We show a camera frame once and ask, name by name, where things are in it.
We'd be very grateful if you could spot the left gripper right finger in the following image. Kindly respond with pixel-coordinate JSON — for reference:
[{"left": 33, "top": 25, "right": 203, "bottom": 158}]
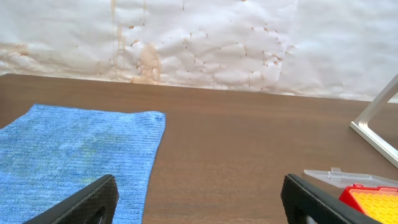
[{"left": 280, "top": 173, "right": 382, "bottom": 224}]

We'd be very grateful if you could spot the blue cloth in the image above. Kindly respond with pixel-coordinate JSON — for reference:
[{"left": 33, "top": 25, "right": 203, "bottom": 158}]
[{"left": 0, "top": 103, "right": 167, "bottom": 224}]

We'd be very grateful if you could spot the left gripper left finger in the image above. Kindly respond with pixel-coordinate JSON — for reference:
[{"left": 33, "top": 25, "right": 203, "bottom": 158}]
[{"left": 23, "top": 174, "right": 120, "bottom": 224}]

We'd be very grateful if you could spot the red and yellow tip box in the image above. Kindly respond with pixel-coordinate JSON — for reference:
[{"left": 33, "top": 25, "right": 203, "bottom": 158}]
[{"left": 303, "top": 167, "right": 398, "bottom": 224}]

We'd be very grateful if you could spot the white and blue stand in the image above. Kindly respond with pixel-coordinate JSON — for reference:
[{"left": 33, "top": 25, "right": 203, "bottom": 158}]
[{"left": 349, "top": 73, "right": 398, "bottom": 169}]

